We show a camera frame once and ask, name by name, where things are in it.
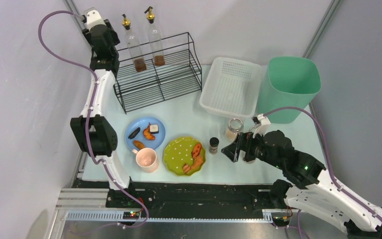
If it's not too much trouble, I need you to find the white black food cube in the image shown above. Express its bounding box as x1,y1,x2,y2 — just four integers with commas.
149,124,159,134

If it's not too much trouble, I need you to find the blue plate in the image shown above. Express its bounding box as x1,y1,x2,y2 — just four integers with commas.
124,117,166,150

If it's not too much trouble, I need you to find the pink mug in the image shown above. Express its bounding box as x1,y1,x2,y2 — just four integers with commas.
132,148,159,173

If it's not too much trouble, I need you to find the small black lid spice jar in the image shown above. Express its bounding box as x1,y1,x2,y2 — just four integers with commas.
209,137,219,154

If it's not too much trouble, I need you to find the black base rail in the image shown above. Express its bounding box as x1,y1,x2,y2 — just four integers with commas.
105,179,297,221

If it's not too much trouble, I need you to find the orange food on green plate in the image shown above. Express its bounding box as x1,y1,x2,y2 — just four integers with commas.
183,142,203,174

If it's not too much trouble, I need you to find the oil bottle gold spout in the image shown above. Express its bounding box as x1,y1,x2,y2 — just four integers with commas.
122,14,147,72
144,6,165,66

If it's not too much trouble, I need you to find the glass jar beige powder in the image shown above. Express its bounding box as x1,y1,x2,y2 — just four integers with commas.
225,118,244,142

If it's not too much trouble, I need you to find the orange food on blue plate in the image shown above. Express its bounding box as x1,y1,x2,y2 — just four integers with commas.
143,123,156,141

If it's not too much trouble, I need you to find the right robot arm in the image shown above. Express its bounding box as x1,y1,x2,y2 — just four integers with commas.
221,130,382,239

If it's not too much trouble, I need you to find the small orange food piece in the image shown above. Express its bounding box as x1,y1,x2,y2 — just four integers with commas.
133,140,146,150

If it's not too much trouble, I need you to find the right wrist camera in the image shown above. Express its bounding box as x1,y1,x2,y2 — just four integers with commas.
250,114,271,138

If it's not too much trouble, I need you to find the dark food piece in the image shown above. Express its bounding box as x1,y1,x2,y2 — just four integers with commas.
128,127,141,139

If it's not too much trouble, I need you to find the white plastic basket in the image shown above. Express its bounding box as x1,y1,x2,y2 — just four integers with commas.
199,57,266,119

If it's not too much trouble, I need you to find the green dotted plate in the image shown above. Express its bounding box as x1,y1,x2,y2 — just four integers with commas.
163,136,206,176

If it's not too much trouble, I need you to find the green trash bin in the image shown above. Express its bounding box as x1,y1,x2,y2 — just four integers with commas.
256,56,321,114

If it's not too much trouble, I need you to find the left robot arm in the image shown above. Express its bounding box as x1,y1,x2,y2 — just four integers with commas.
70,19,130,190

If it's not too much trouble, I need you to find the black wire rack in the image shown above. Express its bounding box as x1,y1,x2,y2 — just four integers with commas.
113,32,202,113

